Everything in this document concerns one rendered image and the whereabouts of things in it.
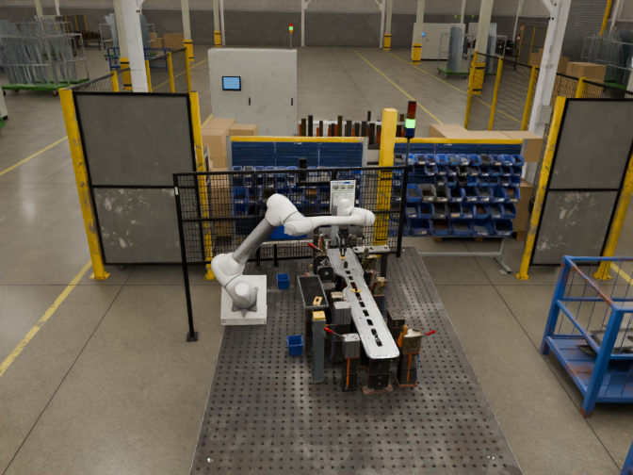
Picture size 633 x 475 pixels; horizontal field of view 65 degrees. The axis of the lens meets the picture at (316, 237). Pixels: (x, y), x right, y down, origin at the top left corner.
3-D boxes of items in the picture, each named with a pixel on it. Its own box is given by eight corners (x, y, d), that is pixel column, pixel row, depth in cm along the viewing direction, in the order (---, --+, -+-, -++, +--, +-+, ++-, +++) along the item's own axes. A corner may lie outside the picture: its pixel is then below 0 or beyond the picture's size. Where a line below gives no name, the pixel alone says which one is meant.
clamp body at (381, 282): (385, 323, 356) (389, 281, 341) (369, 325, 354) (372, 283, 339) (382, 317, 364) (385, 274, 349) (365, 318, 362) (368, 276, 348)
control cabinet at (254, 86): (215, 157, 986) (205, 23, 883) (219, 151, 1035) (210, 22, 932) (296, 158, 991) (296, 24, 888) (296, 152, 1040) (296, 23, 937)
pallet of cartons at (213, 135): (252, 204, 759) (250, 136, 715) (200, 203, 760) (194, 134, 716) (263, 179, 868) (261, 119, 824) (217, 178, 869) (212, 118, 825)
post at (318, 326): (324, 382, 299) (326, 320, 281) (312, 383, 298) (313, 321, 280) (322, 373, 306) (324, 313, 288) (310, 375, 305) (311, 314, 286)
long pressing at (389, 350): (405, 356, 277) (406, 354, 276) (365, 360, 274) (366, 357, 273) (351, 248, 401) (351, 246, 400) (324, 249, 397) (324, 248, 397)
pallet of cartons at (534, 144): (499, 217, 729) (516, 123, 672) (523, 240, 656) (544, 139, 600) (418, 218, 721) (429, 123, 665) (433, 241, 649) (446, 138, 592)
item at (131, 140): (218, 273, 562) (204, 90, 479) (216, 279, 549) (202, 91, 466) (97, 273, 558) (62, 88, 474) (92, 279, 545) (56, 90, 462)
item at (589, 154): (518, 280, 560) (557, 96, 476) (513, 273, 573) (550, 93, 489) (609, 280, 563) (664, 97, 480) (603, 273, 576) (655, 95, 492)
